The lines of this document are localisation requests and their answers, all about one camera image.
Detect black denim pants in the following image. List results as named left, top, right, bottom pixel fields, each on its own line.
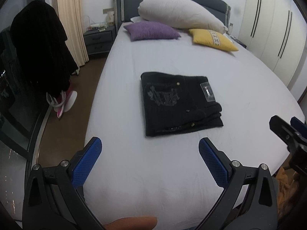
left=140, top=72, right=223, bottom=137

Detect left hand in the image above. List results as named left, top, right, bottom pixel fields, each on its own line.
left=104, top=216, right=158, bottom=230

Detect white bed mattress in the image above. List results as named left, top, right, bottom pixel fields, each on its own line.
left=83, top=27, right=305, bottom=229

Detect white wardrobe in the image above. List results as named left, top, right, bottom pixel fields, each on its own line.
left=238, top=0, right=306, bottom=85

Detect pink white fan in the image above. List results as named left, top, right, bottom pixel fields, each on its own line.
left=46, top=81, right=78, bottom=119

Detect yellow cushion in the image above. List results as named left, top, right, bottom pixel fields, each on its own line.
left=189, top=29, right=239, bottom=52

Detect black hanging garment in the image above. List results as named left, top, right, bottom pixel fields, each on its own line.
left=1, top=0, right=78, bottom=97

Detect dark grey nightstand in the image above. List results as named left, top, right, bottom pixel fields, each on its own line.
left=83, top=26, right=116, bottom=55

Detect large white pillow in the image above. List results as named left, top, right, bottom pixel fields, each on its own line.
left=138, top=0, right=228, bottom=34

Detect purple cushion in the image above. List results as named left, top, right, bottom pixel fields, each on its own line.
left=124, top=21, right=181, bottom=41

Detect small white pillow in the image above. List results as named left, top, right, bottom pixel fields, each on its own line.
left=130, top=16, right=143, bottom=23

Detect beige curtain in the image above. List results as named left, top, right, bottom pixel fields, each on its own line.
left=57, top=0, right=89, bottom=67

